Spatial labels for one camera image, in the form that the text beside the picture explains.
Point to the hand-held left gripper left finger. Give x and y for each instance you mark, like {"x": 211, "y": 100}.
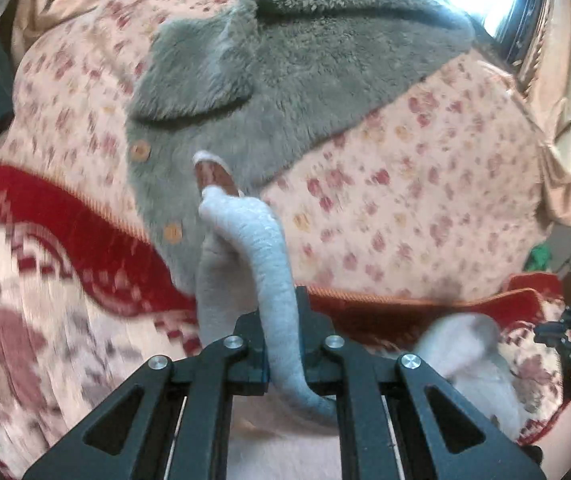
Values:
{"x": 253, "y": 360}

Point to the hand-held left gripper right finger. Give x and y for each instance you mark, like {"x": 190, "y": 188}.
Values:
{"x": 315, "y": 355}

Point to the light grey pants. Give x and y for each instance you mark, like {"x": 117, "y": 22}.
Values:
{"x": 270, "y": 270}

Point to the green object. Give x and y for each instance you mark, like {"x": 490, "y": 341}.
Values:
{"x": 539, "y": 259}

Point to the pink floral quilt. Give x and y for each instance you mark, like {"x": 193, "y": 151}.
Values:
{"x": 415, "y": 185}

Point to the red patterned blanket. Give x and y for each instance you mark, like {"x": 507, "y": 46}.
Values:
{"x": 90, "y": 240}

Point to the grey fleece jacket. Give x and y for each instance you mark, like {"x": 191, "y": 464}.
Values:
{"x": 290, "y": 85}

